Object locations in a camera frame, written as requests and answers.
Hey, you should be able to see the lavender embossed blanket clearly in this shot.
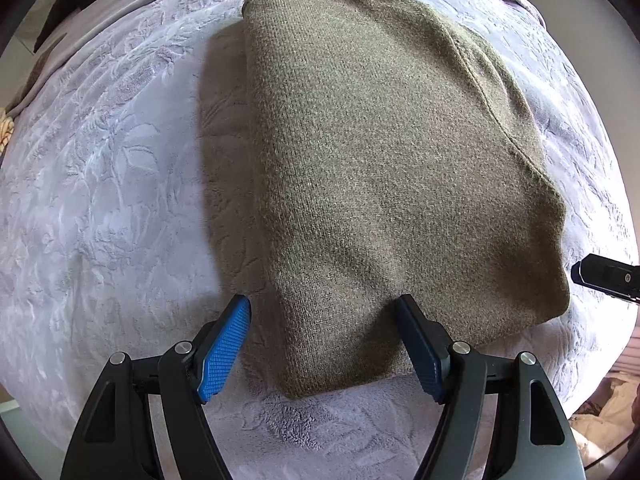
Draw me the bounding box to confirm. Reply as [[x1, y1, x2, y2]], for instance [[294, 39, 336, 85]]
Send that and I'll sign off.
[[0, 0, 633, 480]]

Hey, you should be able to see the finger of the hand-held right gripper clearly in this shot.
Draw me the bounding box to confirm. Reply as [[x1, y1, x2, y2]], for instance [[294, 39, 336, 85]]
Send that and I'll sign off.
[[571, 254, 640, 303]]

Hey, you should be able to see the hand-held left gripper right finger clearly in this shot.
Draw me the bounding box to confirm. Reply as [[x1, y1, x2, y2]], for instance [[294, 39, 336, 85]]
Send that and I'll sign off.
[[395, 294, 586, 480]]

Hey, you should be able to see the beige crumpled cloth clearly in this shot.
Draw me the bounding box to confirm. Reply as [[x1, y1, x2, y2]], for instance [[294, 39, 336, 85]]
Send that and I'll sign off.
[[570, 375, 640, 471]]

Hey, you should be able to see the yellow patterned cloth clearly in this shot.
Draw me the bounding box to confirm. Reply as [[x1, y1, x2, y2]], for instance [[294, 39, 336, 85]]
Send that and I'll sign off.
[[0, 115, 16, 156]]

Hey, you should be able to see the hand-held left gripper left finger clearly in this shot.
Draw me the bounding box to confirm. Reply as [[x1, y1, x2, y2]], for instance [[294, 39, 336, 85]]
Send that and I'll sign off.
[[60, 294, 252, 480]]

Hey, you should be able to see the black cable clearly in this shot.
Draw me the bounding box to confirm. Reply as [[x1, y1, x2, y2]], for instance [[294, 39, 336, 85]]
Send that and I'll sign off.
[[582, 435, 640, 473]]

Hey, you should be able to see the olive knit sweater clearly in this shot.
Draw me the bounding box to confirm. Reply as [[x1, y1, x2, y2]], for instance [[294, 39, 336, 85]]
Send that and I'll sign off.
[[241, 0, 572, 401]]

